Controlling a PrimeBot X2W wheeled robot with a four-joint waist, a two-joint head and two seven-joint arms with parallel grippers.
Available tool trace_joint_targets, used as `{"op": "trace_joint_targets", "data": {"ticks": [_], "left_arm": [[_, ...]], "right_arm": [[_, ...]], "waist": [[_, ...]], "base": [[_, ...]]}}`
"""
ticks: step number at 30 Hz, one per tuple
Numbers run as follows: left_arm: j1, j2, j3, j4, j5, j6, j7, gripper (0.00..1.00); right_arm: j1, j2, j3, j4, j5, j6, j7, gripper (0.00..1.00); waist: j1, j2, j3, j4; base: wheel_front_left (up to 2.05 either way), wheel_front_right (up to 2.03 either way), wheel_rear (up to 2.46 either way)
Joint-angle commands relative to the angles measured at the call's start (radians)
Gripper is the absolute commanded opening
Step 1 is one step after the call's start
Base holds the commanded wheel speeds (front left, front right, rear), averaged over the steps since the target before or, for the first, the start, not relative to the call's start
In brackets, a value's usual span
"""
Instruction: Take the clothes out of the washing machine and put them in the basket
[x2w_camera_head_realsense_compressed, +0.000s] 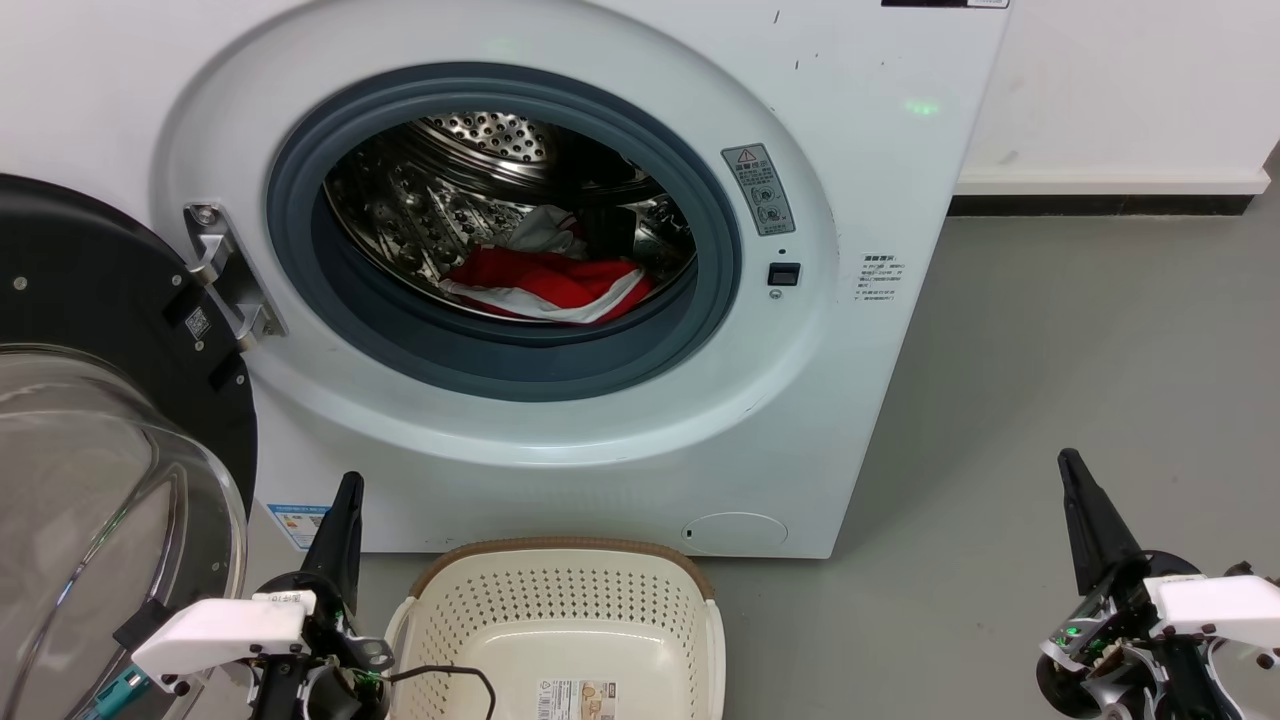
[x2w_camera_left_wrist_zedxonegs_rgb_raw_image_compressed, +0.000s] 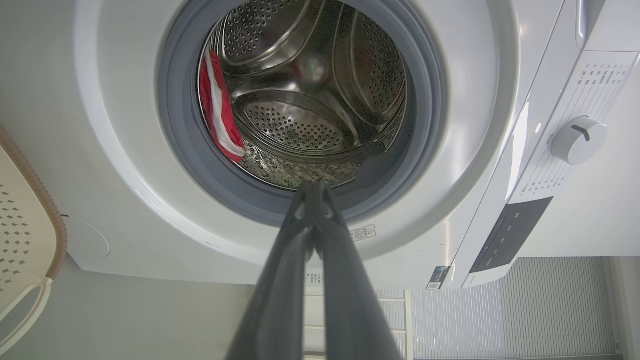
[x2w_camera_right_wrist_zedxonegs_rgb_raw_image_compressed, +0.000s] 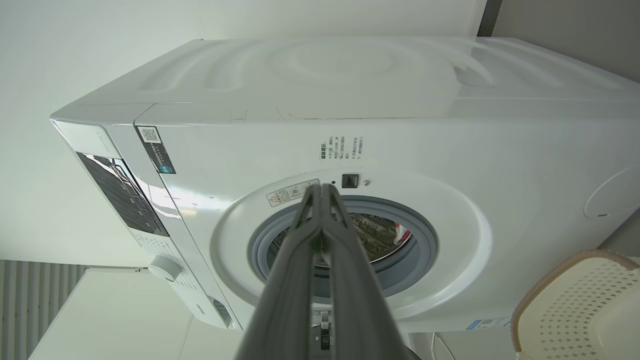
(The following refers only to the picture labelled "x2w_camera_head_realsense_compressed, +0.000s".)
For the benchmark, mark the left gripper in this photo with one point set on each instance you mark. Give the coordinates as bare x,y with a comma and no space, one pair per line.
335,660

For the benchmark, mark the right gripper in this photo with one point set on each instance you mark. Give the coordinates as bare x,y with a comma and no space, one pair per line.
1120,640

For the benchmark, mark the cream laundry basket brown rim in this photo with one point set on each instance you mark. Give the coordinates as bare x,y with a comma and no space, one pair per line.
560,640

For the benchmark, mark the printed paper label sticker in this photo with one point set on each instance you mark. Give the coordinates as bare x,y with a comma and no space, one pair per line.
575,702

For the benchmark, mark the stainless steel washing machine drum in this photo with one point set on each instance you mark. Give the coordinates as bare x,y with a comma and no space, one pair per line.
430,200

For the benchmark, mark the washing machine door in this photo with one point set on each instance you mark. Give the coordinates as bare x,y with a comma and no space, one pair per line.
80,270

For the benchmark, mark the blue and white energy label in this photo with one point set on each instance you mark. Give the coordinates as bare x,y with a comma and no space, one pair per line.
297,522

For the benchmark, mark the grey rubber door gasket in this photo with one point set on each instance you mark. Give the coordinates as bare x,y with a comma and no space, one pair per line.
500,370

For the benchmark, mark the white front-load washing machine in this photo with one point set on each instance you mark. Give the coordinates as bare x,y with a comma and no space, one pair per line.
850,420

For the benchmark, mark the metal door hinge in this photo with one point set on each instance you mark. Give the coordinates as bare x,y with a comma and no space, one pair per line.
225,270

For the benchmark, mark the black skirting strip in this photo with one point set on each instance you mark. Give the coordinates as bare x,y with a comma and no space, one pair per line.
1100,205

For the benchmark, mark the white text sticker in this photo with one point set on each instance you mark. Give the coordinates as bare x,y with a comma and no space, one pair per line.
880,277

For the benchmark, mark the red and white garment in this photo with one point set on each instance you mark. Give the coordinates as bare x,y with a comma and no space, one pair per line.
540,275

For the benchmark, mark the white baseboard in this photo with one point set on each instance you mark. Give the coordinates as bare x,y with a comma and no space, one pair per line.
1110,182

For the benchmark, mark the round white filter cover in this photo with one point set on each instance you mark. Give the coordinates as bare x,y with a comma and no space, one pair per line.
735,532

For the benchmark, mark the black door latch slot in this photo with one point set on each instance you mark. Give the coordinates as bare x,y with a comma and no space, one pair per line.
784,273

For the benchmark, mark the grey warning sticker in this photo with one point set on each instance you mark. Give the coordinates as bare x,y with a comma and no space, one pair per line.
758,188

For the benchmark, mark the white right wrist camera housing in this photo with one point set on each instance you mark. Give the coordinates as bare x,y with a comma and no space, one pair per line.
1215,605

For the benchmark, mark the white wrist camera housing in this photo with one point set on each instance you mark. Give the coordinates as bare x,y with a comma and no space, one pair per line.
215,632
1215,605

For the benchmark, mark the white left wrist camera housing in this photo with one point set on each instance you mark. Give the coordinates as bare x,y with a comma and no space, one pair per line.
215,632

